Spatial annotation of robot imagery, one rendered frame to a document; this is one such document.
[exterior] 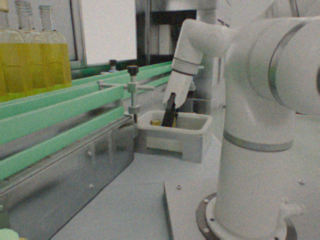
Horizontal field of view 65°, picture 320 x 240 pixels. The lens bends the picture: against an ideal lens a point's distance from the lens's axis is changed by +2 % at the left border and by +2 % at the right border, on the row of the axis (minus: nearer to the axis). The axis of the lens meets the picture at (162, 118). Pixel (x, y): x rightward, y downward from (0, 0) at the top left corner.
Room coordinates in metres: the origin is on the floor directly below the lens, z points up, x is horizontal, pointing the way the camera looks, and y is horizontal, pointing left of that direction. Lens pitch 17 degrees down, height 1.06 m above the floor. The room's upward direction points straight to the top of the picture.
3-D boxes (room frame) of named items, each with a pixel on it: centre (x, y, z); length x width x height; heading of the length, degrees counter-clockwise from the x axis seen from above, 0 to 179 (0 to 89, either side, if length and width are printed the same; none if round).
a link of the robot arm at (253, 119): (0.33, -0.14, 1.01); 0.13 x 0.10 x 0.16; 11
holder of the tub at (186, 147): (0.74, -0.01, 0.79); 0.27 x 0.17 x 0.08; 70
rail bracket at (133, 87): (0.66, 0.10, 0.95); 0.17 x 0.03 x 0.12; 70
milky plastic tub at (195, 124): (0.73, -0.03, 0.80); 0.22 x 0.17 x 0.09; 70
